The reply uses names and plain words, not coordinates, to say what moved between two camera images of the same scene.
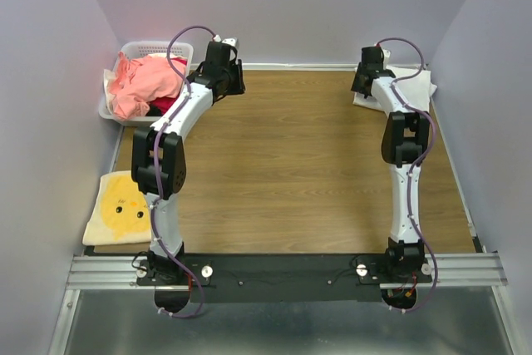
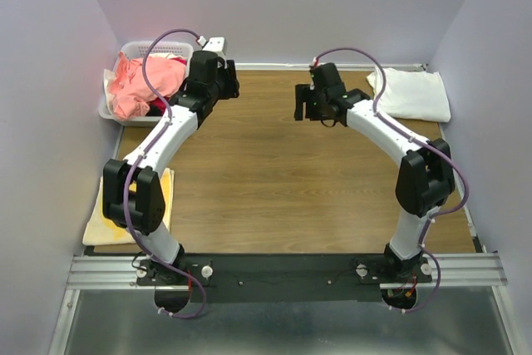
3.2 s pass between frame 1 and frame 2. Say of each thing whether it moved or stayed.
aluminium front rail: stayed
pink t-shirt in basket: stayed
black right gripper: moved
